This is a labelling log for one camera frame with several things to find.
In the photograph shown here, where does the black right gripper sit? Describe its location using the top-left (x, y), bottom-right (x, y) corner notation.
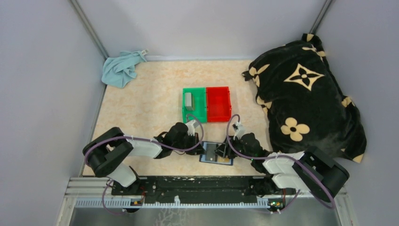
top-left (212, 135), bottom-right (254, 161)

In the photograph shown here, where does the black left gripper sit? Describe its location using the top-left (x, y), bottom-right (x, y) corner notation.
top-left (173, 132), bottom-right (207, 155)

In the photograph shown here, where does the gold VIP card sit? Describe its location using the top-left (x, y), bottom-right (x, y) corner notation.
top-left (217, 157), bottom-right (231, 165)

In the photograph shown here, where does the black credit card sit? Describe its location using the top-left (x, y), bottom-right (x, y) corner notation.
top-left (205, 143), bottom-right (218, 162)

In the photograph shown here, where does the navy blue card holder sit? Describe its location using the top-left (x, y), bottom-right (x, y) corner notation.
top-left (199, 141), bottom-right (233, 166)

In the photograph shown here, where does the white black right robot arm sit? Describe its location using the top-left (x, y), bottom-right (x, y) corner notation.
top-left (226, 121), bottom-right (350, 209)

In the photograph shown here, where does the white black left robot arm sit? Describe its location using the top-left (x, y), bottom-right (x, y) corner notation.
top-left (82, 120), bottom-right (204, 195)

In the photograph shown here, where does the green plastic bin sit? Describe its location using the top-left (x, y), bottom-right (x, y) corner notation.
top-left (182, 87), bottom-right (207, 123)

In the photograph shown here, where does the grey block in bin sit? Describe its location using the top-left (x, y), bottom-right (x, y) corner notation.
top-left (184, 92), bottom-right (195, 111)

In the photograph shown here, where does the red plastic bin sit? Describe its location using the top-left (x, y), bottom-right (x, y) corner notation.
top-left (206, 87), bottom-right (231, 122)

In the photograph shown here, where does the light blue cloth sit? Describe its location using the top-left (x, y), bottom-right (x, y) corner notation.
top-left (101, 49), bottom-right (148, 89)

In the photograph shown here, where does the black floral pillow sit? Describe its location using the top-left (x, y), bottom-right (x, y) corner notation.
top-left (242, 33), bottom-right (367, 163)

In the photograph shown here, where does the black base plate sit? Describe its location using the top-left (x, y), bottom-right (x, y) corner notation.
top-left (111, 176), bottom-right (296, 204)

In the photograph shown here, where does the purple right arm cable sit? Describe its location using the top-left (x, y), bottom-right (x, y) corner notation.
top-left (226, 114), bottom-right (337, 210)

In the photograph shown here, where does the aluminium frame rail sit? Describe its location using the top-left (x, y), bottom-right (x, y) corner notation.
top-left (64, 176), bottom-right (348, 210)

